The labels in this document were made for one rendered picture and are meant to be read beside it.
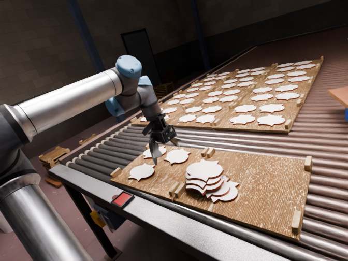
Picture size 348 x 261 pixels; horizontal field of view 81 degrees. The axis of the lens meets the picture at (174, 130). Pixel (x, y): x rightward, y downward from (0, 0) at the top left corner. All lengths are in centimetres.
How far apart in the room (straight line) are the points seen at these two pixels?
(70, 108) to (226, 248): 56
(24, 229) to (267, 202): 65
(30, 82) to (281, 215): 554
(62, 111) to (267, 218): 63
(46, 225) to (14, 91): 519
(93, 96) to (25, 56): 528
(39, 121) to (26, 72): 523
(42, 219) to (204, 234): 44
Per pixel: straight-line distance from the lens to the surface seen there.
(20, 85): 570
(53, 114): 54
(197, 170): 80
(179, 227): 75
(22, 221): 58
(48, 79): 585
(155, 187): 91
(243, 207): 73
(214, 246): 68
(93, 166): 138
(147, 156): 114
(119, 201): 95
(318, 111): 134
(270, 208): 72
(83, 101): 56
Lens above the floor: 147
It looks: 23 degrees down
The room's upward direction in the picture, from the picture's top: 18 degrees counter-clockwise
